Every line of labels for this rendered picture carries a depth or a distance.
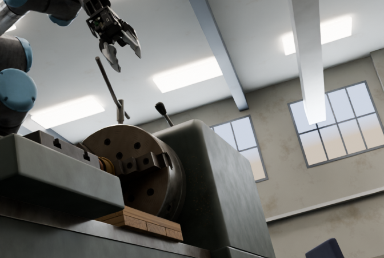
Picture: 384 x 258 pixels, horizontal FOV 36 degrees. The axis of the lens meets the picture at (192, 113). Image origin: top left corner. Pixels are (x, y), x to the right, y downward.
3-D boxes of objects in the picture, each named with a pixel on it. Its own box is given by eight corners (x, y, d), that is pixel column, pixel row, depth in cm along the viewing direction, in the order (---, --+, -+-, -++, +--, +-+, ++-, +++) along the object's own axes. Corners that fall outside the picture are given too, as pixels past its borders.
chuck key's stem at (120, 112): (118, 140, 166) (117, 101, 169) (125, 139, 165) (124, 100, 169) (115, 138, 164) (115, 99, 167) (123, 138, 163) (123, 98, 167)
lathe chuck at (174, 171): (78, 251, 164) (79, 141, 174) (184, 240, 154) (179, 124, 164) (60, 248, 156) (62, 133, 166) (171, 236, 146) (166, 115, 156)
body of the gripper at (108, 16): (92, 38, 153) (75, 4, 158) (108, 50, 161) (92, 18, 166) (116, 20, 152) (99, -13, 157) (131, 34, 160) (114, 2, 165)
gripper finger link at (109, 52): (100, 70, 151) (95, 38, 155) (111, 78, 157) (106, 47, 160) (111, 66, 151) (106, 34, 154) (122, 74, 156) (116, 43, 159)
